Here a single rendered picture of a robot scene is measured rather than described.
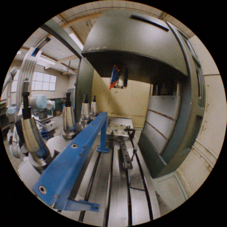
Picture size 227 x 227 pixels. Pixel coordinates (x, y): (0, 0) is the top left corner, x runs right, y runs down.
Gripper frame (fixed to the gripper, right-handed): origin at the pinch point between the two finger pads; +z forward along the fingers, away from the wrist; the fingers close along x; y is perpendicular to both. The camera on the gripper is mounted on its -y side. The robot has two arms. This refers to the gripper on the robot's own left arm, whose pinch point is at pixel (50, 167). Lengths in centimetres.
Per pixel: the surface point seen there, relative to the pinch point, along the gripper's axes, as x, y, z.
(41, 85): -232, -100, -443
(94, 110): -31.3, -5.5, 0.1
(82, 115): -20.1, -5.3, -1.2
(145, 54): -24.1, -35.7, 24.0
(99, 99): -157, -9, -29
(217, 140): 7, 3, 94
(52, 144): -4.3, -2.5, -1.7
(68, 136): -8.2, -2.9, 0.6
